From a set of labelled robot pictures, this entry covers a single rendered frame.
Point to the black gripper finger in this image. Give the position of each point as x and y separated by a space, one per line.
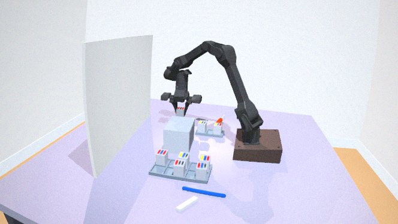
174 105
186 107

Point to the orange-handled screwdriver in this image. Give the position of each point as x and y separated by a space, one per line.
220 119

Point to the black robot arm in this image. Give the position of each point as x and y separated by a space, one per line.
246 111

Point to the white flat panel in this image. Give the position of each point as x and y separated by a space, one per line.
116 77

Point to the blue rod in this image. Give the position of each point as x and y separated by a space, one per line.
204 192

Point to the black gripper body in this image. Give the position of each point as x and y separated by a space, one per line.
195 98

